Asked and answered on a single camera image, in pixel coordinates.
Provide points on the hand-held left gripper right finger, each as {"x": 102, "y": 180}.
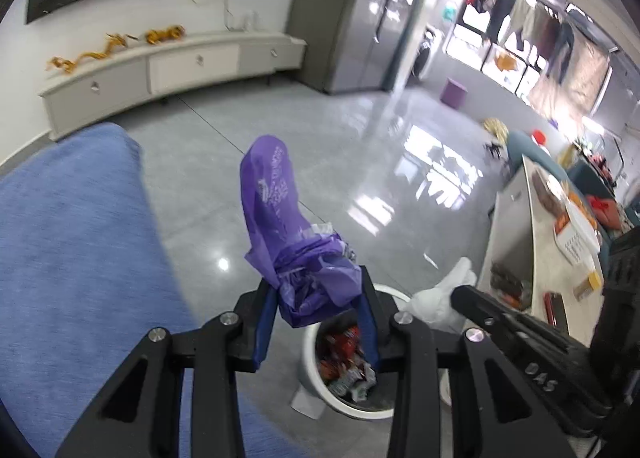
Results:
{"x": 370, "y": 343}

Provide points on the yellow object on floor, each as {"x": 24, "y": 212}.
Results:
{"x": 495, "y": 127}

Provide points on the purple plastic bag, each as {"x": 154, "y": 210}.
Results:
{"x": 272, "y": 198}

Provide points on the yellow small box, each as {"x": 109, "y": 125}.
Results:
{"x": 587, "y": 285}

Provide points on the white round trash bin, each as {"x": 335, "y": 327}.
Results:
{"x": 312, "y": 363}

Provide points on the snack packets on shelf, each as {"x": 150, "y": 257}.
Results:
{"x": 510, "y": 285}

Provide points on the pile of wrappers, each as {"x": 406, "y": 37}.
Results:
{"x": 342, "y": 358}

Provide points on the red ball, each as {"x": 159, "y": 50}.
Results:
{"x": 539, "y": 137}

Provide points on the purple cube stool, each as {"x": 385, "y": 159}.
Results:
{"x": 454, "y": 92}

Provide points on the red cloth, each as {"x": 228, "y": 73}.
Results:
{"x": 602, "y": 210}

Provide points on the white curved table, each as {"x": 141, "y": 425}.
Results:
{"x": 515, "y": 228}

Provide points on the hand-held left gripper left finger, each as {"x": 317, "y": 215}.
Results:
{"x": 264, "y": 333}

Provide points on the row of hanging clothes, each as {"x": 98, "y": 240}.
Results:
{"x": 540, "y": 33}

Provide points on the brown snack tray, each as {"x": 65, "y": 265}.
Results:
{"x": 547, "y": 193}

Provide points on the white paper piece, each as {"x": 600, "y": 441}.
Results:
{"x": 306, "y": 403}

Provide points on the golden dragon ornament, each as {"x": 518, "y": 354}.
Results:
{"x": 90, "y": 57}

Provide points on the small black toy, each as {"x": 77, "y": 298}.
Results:
{"x": 494, "y": 148}

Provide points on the red framed phone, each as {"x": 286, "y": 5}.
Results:
{"x": 555, "y": 308}

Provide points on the white plastic bag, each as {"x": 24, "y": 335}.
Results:
{"x": 440, "y": 298}

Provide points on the tall glossy grey cabinet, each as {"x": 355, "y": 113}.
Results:
{"x": 360, "y": 13}

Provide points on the white long television cabinet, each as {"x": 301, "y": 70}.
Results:
{"x": 175, "y": 68}

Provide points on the teal hanging object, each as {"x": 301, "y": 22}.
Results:
{"x": 450, "y": 13}

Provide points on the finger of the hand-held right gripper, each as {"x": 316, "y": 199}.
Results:
{"x": 530, "y": 343}

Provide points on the white basket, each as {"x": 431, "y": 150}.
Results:
{"x": 580, "y": 238}

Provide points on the blue fuzzy blanket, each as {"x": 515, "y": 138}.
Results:
{"x": 75, "y": 248}

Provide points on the small golden ornament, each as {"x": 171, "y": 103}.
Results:
{"x": 164, "y": 35}

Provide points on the teal chair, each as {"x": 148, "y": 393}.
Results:
{"x": 522, "y": 148}

